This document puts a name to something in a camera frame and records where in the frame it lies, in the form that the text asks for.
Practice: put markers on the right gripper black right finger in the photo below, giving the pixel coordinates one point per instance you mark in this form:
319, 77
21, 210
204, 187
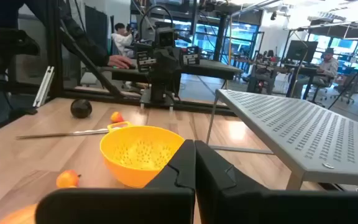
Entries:
259, 208

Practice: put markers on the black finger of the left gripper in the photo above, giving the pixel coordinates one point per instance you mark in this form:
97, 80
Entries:
174, 63
160, 63

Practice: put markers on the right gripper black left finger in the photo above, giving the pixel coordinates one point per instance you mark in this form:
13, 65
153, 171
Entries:
120, 208

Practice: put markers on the yellow plastic colander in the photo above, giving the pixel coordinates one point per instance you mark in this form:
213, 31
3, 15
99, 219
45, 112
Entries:
126, 174

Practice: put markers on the small orange-yellow pear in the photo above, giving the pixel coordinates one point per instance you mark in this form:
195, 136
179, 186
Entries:
117, 117
67, 179

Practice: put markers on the black avocado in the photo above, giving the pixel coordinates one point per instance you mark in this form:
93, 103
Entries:
81, 108

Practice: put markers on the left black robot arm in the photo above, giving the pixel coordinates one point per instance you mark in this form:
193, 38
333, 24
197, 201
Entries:
160, 93

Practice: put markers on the black computer mouse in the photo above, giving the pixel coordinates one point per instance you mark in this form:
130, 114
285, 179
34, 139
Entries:
132, 66

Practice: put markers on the person's hand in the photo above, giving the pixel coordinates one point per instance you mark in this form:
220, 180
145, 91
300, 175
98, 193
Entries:
120, 61

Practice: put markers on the person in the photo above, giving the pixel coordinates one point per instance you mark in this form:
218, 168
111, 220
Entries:
121, 39
82, 46
328, 67

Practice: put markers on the black office desk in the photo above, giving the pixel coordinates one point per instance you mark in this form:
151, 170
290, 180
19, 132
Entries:
210, 69

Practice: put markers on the grey perforated metal shelf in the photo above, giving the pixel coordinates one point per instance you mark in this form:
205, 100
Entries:
306, 140

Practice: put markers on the silver kitchen knife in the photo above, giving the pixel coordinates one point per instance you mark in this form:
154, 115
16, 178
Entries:
73, 133

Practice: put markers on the yellow mango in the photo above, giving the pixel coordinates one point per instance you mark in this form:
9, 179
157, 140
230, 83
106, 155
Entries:
20, 217

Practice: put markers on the silver aluminium profile bar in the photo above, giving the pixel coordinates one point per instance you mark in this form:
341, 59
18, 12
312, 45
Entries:
43, 87

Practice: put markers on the black computer monitor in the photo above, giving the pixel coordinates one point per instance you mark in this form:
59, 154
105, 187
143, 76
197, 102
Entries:
301, 51

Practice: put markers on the black office chair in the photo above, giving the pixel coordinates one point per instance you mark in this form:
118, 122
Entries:
320, 88

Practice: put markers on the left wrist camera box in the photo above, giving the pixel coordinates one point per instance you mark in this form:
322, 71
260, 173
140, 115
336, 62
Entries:
166, 37

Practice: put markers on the black aluminium rig frame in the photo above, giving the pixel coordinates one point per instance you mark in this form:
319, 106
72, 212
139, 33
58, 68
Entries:
54, 62

